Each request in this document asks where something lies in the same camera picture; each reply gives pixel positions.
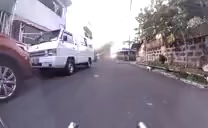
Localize pole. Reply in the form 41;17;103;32
127;0;133;62

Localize grey asphalt road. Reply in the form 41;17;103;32
0;58;208;128

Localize white van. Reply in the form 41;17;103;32
27;28;96;77

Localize robot's own part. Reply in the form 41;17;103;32
137;121;148;128
67;121;80;128

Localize pale roadside kerb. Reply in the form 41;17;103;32
131;61;208;93

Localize white building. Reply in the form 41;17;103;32
0;0;73;46

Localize red car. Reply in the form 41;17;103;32
0;30;34;102

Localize grey stone wall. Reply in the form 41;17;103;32
136;32;208;71

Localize trees behind wall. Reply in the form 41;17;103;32
134;0;208;43

